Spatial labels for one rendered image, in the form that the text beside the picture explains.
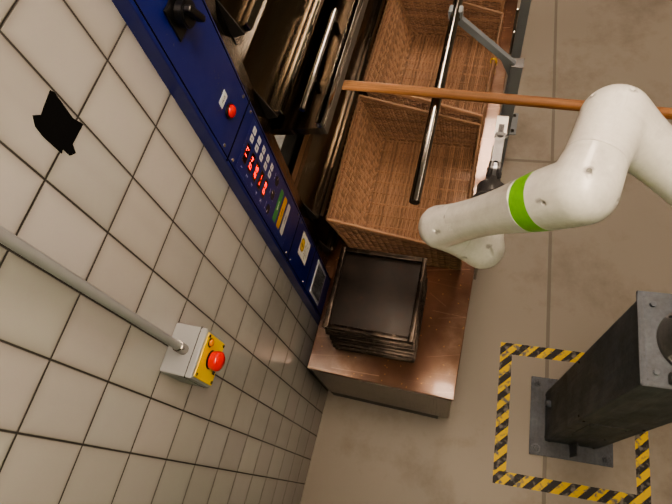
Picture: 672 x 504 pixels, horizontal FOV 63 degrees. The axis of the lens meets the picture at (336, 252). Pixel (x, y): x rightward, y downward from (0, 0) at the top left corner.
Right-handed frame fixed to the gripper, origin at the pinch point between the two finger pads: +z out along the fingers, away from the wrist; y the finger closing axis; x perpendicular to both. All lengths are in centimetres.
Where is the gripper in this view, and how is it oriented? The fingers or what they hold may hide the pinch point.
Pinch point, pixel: (499, 135)
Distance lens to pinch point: 160.5
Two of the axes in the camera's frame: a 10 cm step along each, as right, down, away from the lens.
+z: 2.4, -8.9, 3.8
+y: 1.6, 4.2, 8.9
